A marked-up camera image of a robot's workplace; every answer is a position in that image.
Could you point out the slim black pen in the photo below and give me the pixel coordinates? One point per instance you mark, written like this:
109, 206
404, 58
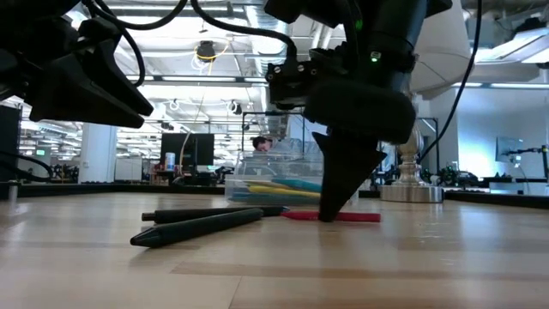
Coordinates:
214, 213

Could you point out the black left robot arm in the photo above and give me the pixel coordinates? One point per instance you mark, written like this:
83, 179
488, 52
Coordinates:
25, 8

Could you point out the yellow highlighter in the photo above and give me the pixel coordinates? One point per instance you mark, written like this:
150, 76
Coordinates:
283, 191

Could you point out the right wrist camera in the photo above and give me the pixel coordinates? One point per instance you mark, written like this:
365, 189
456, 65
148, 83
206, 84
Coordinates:
287, 81

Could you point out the white shade table lamp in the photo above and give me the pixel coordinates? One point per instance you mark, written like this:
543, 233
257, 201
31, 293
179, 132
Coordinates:
442, 51

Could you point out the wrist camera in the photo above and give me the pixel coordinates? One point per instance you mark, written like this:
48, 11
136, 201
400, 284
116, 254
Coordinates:
287, 81
100, 30

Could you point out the black hanging overhead camera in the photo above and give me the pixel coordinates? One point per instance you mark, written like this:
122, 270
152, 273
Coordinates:
206, 50

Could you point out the person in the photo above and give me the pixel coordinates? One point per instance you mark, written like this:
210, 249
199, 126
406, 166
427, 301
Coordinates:
262, 143

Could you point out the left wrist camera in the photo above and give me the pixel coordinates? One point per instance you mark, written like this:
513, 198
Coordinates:
100, 30

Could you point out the white building column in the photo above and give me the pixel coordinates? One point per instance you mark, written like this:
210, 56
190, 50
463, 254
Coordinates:
98, 150

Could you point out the white cabinet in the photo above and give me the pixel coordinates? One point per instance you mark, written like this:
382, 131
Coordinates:
128, 169

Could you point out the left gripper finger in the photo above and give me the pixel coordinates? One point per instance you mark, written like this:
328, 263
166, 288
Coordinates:
116, 73
86, 98

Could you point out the thick black marker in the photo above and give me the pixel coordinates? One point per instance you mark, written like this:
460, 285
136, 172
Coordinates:
193, 229

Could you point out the silver post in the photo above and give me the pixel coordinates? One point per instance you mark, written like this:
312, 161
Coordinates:
13, 193

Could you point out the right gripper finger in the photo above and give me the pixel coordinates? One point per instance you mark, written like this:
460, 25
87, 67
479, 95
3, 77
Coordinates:
369, 167
339, 171

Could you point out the clear plastic supply box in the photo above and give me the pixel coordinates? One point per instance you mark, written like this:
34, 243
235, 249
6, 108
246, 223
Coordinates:
274, 171

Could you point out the black monitor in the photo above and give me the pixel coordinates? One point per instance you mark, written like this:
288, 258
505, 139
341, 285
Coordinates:
201, 150

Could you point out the red marker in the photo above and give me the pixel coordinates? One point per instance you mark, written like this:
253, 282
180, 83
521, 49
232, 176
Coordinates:
360, 216

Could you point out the ceiling light strip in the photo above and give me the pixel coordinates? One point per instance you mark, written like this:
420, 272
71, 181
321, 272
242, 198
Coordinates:
197, 79

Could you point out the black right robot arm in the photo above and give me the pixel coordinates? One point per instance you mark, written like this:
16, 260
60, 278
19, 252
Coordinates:
394, 26

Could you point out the small grey monitor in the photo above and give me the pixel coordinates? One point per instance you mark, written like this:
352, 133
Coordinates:
508, 148

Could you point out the dark panel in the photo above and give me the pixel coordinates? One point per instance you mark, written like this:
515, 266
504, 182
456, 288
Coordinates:
9, 137

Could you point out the blue white can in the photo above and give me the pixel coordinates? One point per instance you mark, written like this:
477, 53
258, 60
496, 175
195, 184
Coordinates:
170, 162

